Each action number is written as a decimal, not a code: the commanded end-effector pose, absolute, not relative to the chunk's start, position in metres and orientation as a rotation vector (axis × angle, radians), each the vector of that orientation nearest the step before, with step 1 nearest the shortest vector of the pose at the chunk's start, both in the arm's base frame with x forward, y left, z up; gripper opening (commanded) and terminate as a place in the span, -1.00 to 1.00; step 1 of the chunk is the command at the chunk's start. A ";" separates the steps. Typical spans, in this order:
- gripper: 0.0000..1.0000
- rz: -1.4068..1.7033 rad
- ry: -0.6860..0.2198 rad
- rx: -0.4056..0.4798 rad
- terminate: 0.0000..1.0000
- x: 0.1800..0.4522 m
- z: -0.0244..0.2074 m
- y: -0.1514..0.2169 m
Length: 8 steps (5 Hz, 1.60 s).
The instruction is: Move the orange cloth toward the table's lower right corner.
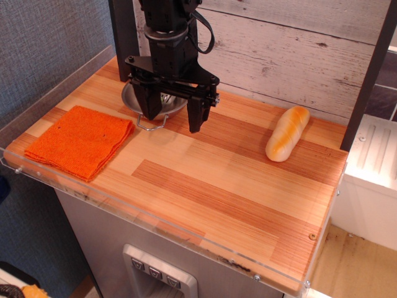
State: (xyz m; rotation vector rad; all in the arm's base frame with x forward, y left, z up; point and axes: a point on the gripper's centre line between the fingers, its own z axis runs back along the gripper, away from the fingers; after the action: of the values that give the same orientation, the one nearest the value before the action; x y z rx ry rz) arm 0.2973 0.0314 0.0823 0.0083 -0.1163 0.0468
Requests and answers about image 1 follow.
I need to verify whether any grey toy fridge cabinet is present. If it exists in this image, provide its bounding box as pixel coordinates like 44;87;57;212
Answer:
56;191;283;297

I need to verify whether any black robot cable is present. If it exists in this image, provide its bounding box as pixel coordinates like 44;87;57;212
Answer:
189;9;216;55

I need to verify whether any toy bread roll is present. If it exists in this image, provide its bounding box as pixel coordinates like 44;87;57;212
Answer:
265;106;310;162

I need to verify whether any dark shelf post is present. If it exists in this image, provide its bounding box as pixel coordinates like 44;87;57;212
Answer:
340;0;396;151
108;0;140;82

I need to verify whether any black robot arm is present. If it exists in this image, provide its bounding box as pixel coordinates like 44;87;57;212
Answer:
126;1;220;133

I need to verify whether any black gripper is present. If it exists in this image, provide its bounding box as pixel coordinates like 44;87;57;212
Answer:
125;43;220;133

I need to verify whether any dark right shelf post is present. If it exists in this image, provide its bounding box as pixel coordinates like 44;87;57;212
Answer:
340;0;396;151

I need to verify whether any white toy sink unit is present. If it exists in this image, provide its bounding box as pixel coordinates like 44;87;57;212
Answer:
331;115;396;250

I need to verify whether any slotted metal spatula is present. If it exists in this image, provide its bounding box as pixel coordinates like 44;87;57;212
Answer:
161;93;176;106

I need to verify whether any dark left shelf post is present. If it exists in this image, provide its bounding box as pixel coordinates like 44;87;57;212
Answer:
108;0;140;82

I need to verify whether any orange cloth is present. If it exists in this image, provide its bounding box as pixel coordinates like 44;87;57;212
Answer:
24;106;135;182

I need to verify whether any clear acrylic table guard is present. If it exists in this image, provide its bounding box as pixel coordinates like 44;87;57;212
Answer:
0;147;313;296

